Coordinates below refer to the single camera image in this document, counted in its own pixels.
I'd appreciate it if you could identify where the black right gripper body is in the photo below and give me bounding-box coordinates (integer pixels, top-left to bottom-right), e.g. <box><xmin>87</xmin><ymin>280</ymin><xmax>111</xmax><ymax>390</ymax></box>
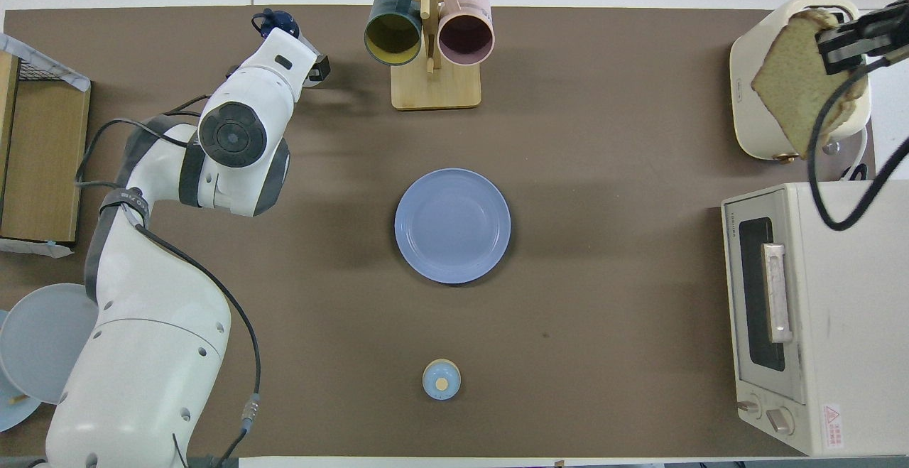
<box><xmin>845</xmin><ymin>0</ymin><xmax>909</xmax><ymax>60</ymax></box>

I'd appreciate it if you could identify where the slice of bread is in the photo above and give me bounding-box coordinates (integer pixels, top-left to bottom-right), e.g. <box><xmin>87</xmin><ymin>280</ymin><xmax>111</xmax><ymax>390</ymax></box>
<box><xmin>751</xmin><ymin>8</ymin><xmax>871</xmax><ymax>160</ymax></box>

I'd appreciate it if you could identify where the translucent squeeze bottle blue cap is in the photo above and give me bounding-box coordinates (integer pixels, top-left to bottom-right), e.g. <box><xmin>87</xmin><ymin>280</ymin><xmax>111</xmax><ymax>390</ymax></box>
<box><xmin>252</xmin><ymin>8</ymin><xmax>324</xmax><ymax>64</ymax></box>

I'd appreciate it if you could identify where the blue round plate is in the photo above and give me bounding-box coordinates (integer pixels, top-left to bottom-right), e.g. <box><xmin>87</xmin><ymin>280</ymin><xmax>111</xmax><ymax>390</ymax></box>
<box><xmin>394</xmin><ymin>168</ymin><xmax>512</xmax><ymax>285</ymax></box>

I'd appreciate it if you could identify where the pale grey plate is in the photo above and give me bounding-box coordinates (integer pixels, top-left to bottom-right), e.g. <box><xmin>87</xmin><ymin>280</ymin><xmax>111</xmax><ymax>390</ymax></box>
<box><xmin>0</xmin><ymin>283</ymin><xmax>100</xmax><ymax>405</ymax></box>

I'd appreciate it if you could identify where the light blue plate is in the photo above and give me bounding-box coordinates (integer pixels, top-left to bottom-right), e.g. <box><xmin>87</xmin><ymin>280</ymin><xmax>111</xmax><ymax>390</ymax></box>
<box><xmin>0</xmin><ymin>310</ymin><xmax>42</xmax><ymax>433</ymax></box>

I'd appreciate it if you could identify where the dark teal mug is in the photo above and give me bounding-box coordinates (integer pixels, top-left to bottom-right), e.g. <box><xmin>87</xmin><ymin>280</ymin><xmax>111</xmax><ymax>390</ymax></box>
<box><xmin>364</xmin><ymin>0</ymin><xmax>425</xmax><ymax>67</ymax></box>

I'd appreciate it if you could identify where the cream two-slot toaster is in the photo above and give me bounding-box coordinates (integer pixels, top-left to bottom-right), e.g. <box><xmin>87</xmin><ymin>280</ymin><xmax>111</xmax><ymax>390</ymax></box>
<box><xmin>729</xmin><ymin>0</ymin><xmax>873</xmax><ymax>163</ymax></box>

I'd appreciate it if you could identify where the wooden mug tree stand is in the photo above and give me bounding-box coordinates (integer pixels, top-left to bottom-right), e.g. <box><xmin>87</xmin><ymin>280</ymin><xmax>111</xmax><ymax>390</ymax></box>
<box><xmin>359</xmin><ymin>0</ymin><xmax>498</xmax><ymax>111</ymax></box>

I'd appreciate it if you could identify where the pink mug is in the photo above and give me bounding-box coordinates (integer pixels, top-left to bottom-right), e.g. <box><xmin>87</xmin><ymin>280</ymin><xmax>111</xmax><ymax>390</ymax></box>
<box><xmin>437</xmin><ymin>0</ymin><xmax>495</xmax><ymax>67</ymax></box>

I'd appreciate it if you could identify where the white checkered cloth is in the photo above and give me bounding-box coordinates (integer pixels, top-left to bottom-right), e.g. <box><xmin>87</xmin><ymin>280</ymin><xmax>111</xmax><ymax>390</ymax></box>
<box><xmin>0</xmin><ymin>33</ymin><xmax>92</xmax><ymax>92</ymax></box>

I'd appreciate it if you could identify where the white paper piece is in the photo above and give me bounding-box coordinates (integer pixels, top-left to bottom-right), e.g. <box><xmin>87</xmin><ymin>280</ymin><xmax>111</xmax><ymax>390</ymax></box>
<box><xmin>0</xmin><ymin>237</ymin><xmax>74</xmax><ymax>259</ymax></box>

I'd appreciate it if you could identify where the white toaster oven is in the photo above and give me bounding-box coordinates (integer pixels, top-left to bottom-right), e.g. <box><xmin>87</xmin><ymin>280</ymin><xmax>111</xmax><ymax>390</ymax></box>
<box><xmin>721</xmin><ymin>180</ymin><xmax>909</xmax><ymax>457</ymax></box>

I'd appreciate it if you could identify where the brown table mat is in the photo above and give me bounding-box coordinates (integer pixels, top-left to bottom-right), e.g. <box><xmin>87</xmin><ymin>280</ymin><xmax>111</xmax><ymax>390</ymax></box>
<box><xmin>0</xmin><ymin>5</ymin><xmax>876</xmax><ymax>458</ymax></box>

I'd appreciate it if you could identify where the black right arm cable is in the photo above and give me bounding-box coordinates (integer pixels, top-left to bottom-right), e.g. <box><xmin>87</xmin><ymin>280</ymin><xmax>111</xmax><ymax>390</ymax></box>
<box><xmin>806</xmin><ymin>56</ymin><xmax>909</xmax><ymax>232</ymax></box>

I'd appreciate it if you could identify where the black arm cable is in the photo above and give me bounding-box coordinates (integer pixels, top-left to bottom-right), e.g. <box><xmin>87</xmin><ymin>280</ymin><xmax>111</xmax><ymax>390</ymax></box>
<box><xmin>806</xmin><ymin>56</ymin><xmax>909</xmax><ymax>232</ymax></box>
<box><xmin>75</xmin><ymin>95</ymin><xmax>261</xmax><ymax>468</ymax></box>

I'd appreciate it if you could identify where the wooden shelf with wire frame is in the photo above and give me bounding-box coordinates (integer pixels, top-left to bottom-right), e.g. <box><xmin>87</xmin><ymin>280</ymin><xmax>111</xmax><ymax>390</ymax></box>
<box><xmin>0</xmin><ymin>33</ymin><xmax>92</xmax><ymax>256</ymax></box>

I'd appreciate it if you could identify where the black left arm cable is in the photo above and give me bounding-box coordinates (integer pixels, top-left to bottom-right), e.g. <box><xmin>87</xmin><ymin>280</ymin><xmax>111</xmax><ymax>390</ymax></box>
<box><xmin>75</xmin><ymin>95</ymin><xmax>261</xmax><ymax>468</ymax></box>

